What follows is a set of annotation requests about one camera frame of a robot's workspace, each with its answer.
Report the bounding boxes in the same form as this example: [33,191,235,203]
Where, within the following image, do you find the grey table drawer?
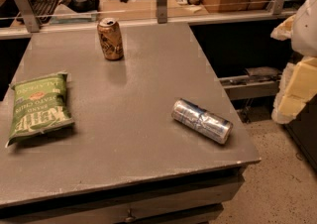
[0,174,244,224]

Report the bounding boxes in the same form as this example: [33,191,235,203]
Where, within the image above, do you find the green jalapeno chip bag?
[6,71,74,147]

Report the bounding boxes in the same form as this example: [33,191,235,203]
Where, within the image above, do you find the black headphones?
[61,0,99,13]

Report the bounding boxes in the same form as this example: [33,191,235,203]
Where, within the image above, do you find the left metal divider bracket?
[14,0,40,33]

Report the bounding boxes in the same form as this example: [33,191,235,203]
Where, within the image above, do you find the silver blue redbull can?
[171,98,233,145]

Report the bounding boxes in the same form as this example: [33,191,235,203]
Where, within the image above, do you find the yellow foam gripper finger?
[271,56,317,124]
[270,15,295,41]

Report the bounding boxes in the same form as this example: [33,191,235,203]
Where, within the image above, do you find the black keyboard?
[29,0,59,24]

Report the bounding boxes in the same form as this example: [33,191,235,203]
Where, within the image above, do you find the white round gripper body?
[291,0,317,56]

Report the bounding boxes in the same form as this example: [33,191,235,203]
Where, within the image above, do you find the gold brown soda can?
[97,18,124,60]

